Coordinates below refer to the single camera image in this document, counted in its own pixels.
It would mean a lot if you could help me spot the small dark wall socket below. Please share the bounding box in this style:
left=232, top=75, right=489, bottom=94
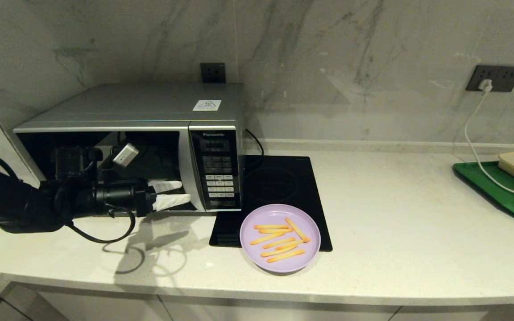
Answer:
left=200, top=63, right=226, bottom=84

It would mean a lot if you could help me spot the microwave door with dark window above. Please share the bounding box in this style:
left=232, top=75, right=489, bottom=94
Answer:
left=14, top=128, right=207, bottom=213

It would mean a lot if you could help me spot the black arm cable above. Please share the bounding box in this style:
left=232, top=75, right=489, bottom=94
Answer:
left=0, top=149, right=137, bottom=244

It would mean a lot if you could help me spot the grey glossy cabinet front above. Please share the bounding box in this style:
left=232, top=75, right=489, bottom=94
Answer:
left=0, top=283, right=173, bottom=321
left=160, top=294, right=400, bottom=321
left=390, top=304, right=514, bottom=321

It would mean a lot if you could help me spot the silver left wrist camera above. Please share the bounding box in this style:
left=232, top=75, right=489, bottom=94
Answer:
left=113, top=143, right=140, bottom=168

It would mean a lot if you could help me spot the white power cable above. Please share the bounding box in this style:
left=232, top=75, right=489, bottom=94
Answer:
left=464, top=89, right=514, bottom=201

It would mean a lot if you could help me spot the purple round plate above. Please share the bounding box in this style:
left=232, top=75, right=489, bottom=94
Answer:
left=240, top=204, right=321, bottom=273

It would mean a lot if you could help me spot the white sticker with triangle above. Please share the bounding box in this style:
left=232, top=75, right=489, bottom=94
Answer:
left=192, top=99, right=222, bottom=112

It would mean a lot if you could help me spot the wide dark wall socket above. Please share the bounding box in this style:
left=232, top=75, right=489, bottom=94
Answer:
left=466, top=65, right=514, bottom=93

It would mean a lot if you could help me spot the black induction cooktop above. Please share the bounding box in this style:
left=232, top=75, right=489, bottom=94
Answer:
left=209, top=156, right=332, bottom=252

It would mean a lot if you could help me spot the silver Panasonic microwave oven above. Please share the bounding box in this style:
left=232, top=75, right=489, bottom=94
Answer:
left=13, top=83, right=245, bottom=214

